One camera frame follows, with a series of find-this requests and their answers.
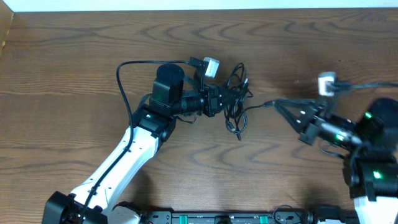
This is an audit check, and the black usb cable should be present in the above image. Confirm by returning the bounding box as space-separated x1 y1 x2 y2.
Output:
223 62 254 141

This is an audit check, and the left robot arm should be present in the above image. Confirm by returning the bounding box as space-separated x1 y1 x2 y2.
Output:
42 60 239 223

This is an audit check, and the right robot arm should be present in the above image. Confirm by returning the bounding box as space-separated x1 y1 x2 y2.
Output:
274 98 397 223

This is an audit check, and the wooden side panel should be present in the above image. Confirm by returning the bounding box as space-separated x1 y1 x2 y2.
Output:
0 0 14 55

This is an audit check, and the left camera cable black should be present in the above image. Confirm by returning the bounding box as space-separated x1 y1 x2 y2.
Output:
79 60 206 223

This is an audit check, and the camera cable black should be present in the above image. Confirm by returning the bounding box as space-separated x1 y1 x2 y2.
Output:
79 60 206 223
329 81 397 93

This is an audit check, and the right camera cable black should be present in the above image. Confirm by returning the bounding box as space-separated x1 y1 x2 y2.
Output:
329 81 397 93

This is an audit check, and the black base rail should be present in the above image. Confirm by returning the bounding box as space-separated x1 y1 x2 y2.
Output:
139 210 359 224

